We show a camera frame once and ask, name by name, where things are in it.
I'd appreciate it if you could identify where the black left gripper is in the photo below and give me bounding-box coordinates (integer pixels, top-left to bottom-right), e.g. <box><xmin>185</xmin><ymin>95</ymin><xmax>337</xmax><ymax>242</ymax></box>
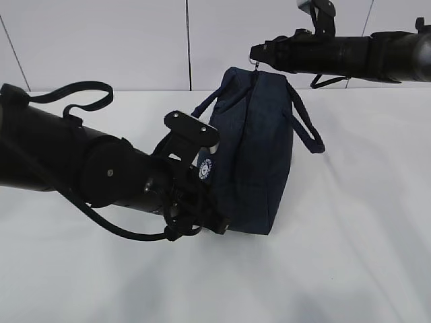
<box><xmin>144</xmin><ymin>161</ymin><xmax>232</xmax><ymax>236</ymax></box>

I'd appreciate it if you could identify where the dark navy lunch bag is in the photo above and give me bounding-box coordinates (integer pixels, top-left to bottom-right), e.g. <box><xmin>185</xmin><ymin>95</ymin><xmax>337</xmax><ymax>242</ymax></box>
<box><xmin>192</xmin><ymin>67</ymin><xmax>325</xmax><ymax>235</ymax></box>

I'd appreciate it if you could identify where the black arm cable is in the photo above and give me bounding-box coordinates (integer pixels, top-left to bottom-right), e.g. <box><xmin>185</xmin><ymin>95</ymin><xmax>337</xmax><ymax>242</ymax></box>
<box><xmin>310</xmin><ymin>73</ymin><xmax>347</xmax><ymax>89</ymax></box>
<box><xmin>0</xmin><ymin>79</ymin><xmax>203</xmax><ymax>243</ymax></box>

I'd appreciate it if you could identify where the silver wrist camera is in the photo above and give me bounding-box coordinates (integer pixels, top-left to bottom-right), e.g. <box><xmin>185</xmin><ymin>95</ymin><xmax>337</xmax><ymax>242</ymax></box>
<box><xmin>296</xmin><ymin>0</ymin><xmax>336</xmax><ymax>37</ymax></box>
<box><xmin>162</xmin><ymin>110</ymin><xmax>220</xmax><ymax>164</ymax></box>

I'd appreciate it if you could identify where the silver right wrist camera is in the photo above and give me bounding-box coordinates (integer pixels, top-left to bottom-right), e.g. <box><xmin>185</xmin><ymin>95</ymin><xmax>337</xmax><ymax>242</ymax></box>
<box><xmin>296</xmin><ymin>0</ymin><xmax>336</xmax><ymax>37</ymax></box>

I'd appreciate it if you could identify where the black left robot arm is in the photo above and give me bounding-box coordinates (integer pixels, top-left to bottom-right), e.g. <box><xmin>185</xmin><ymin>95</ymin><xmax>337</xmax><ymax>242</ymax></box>
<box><xmin>1</xmin><ymin>81</ymin><xmax>230</xmax><ymax>242</ymax></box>

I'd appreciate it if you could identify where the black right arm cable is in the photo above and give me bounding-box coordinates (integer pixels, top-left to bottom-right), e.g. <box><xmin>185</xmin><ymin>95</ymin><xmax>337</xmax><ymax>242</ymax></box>
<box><xmin>310</xmin><ymin>73</ymin><xmax>347</xmax><ymax>89</ymax></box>

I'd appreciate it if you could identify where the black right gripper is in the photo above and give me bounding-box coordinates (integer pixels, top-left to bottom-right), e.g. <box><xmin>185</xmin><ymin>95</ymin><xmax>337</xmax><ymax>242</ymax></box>
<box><xmin>249</xmin><ymin>29</ymin><xmax>312</xmax><ymax>71</ymax></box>

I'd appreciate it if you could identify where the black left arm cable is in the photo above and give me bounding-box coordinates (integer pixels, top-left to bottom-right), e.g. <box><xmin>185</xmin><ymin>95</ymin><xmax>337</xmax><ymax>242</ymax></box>
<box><xmin>0</xmin><ymin>79</ymin><xmax>203</xmax><ymax>243</ymax></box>

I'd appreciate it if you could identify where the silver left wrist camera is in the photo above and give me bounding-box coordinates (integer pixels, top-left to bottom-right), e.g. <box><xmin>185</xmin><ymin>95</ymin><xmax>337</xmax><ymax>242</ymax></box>
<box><xmin>162</xmin><ymin>110</ymin><xmax>220</xmax><ymax>164</ymax></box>

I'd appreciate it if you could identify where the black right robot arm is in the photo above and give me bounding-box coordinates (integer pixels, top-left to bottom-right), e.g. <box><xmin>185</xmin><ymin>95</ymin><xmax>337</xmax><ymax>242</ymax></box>
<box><xmin>250</xmin><ymin>17</ymin><xmax>430</xmax><ymax>84</ymax></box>

